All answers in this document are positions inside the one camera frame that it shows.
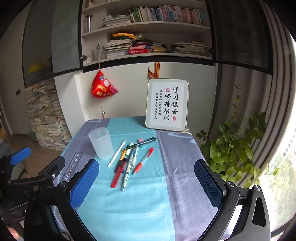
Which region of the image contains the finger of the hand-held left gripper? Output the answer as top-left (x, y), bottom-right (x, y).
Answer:
top-left (7, 156), bottom-right (66, 193)
top-left (0, 146), bottom-right (32, 180)

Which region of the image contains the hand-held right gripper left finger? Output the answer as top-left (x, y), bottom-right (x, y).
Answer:
top-left (23, 159), bottom-right (100, 241)

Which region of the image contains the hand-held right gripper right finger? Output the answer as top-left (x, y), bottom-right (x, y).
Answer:
top-left (194, 159), bottom-right (271, 241)

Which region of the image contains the red pen with black clip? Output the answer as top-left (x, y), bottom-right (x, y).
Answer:
top-left (110, 159), bottom-right (126, 189)

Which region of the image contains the pale green gel pen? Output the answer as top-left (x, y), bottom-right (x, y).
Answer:
top-left (121, 154), bottom-right (136, 192)

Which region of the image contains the translucent plastic cup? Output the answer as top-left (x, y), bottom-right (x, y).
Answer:
top-left (88, 127), bottom-right (114, 160)

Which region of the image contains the white slim pen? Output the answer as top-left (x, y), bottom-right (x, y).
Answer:
top-left (107, 139), bottom-right (127, 168)

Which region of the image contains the orange pen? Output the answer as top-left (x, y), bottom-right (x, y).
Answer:
top-left (115, 149), bottom-right (127, 173)

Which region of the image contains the red gel pen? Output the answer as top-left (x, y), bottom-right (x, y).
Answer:
top-left (132, 147), bottom-right (154, 176)

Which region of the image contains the green leafy plant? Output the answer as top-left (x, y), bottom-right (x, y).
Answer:
top-left (196, 83), bottom-right (275, 188)

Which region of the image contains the tall pile of worn books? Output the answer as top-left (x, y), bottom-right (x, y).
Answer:
top-left (25, 79), bottom-right (73, 151)

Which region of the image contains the yellow cloth item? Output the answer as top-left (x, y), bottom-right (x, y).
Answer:
top-left (28, 61), bottom-right (47, 75)

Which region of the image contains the framed calligraphy sign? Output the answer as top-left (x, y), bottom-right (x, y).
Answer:
top-left (145, 79), bottom-right (189, 132)

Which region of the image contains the red pyramid hanging ornament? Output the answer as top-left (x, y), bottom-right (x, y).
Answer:
top-left (91, 56), bottom-right (119, 119)

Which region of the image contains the frosted glass cabinet door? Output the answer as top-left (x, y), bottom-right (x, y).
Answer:
top-left (23, 0), bottom-right (82, 88)

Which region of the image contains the grey curtain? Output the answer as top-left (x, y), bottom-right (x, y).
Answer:
top-left (251, 0), bottom-right (296, 193)

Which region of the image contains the stack of pale books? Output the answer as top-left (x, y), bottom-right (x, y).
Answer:
top-left (105, 39), bottom-right (134, 59)

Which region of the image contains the wide stack of grey books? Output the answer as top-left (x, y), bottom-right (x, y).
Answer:
top-left (171, 41), bottom-right (207, 56)

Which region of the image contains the stack of red books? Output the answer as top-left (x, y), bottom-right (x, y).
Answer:
top-left (129, 46), bottom-right (154, 55)

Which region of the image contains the small stack of books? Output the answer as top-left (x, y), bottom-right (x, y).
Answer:
top-left (151, 42), bottom-right (171, 53)

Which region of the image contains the metal flask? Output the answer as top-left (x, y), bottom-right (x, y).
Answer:
top-left (84, 14), bottom-right (93, 33)

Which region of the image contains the yellow flower garland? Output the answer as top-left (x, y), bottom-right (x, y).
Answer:
top-left (112, 32), bottom-right (136, 40)

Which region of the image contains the dark glass cabinet door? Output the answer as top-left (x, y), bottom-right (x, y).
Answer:
top-left (207, 0), bottom-right (273, 75)

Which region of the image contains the stack of white booklets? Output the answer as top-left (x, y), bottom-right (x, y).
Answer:
top-left (102, 14), bottom-right (131, 27)

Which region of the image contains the white bookshelf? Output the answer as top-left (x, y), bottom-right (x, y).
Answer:
top-left (80, 0), bottom-right (214, 67)

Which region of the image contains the row of upright books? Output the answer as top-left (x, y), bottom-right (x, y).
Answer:
top-left (128, 5), bottom-right (204, 25)

